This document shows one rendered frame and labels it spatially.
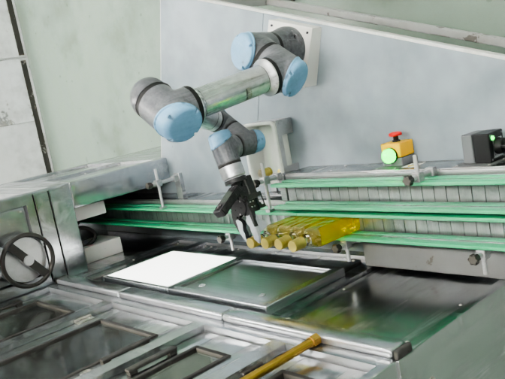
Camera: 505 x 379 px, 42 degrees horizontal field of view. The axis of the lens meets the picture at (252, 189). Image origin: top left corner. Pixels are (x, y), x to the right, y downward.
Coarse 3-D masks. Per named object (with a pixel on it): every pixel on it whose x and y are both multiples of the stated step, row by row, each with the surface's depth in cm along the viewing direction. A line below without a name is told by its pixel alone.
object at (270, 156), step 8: (248, 128) 239; (256, 128) 242; (264, 128) 240; (272, 128) 227; (272, 136) 238; (272, 144) 239; (264, 152) 243; (272, 152) 240; (248, 160) 240; (256, 160) 242; (264, 160) 244; (272, 160) 241; (280, 160) 228; (256, 168) 242; (272, 168) 242; (280, 168) 229; (256, 176) 242
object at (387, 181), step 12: (288, 180) 218; (300, 180) 214; (312, 180) 210; (324, 180) 206; (336, 180) 202; (348, 180) 198; (360, 180) 194; (372, 180) 191; (384, 180) 185; (396, 180) 182; (432, 180) 172; (444, 180) 170; (456, 180) 167; (468, 180) 164; (480, 180) 161; (492, 180) 159; (504, 180) 156
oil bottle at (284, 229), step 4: (292, 220) 206; (296, 220) 205; (300, 220) 204; (304, 220) 204; (284, 224) 203; (288, 224) 202; (292, 224) 201; (296, 224) 201; (280, 228) 200; (284, 228) 199; (288, 228) 199; (276, 232) 202; (280, 232) 199; (284, 232) 198; (288, 232) 198
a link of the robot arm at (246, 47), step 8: (248, 32) 202; (256, 32) 204; (264, 32) 206; (240, 40) 201; (248, 40) 198; (256, 40) 200; (264, 40) 200; (272, 40) 204; (232, 48) 205; (240, 48) 201; (248, 48) 198; (256, 48) 199; (264, 48) 198; (232, 56) 205; (240, 56) 202; (248, 56) 199; (256, 56) 199; (240, 64) 202; (248, 64) 200
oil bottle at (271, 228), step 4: (292, 216) 213; (296, 216) 212; (300, 216) 211; (280, 220) 210; (284, 220) 209; (288, 220) 208; (272, 224) 207; (276, 224) 205; (280, 224) 205; (268, 228) 204; (272, 228) 203; (276, 228) 203; (264, 232) 205; (268, 232) 203; (272, 232) 203
